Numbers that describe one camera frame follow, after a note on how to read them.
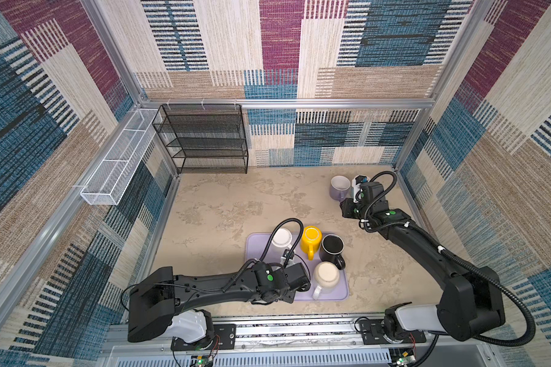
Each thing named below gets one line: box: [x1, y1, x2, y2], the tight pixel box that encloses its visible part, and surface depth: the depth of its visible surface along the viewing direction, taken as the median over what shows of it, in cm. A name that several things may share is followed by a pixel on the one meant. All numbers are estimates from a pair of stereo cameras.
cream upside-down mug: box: [312, 261, 340, 301], surface depth 79 cm
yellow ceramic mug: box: [299, 225, 323, 261], surface depth 87 cm
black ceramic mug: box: [319, 233, 346, 270], surface depth 85 cm
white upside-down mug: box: [271, 227, 296, 252], surface depth 87 cm
